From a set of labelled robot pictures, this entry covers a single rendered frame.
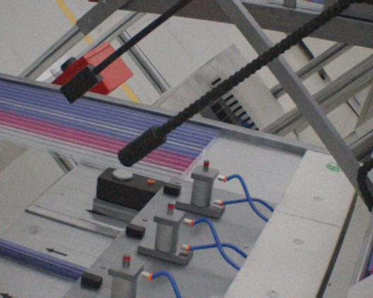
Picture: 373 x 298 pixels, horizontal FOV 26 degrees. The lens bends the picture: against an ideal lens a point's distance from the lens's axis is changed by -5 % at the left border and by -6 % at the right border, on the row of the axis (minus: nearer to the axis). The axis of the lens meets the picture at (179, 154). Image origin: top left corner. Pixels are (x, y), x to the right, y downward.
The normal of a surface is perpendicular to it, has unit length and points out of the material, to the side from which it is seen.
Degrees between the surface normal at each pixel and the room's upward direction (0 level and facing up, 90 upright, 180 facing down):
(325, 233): 43
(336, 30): 90
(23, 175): 0
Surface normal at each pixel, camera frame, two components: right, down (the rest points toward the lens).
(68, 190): 0.11, -0.91
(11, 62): 0.73, -0.51
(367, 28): -0.33, 0.35
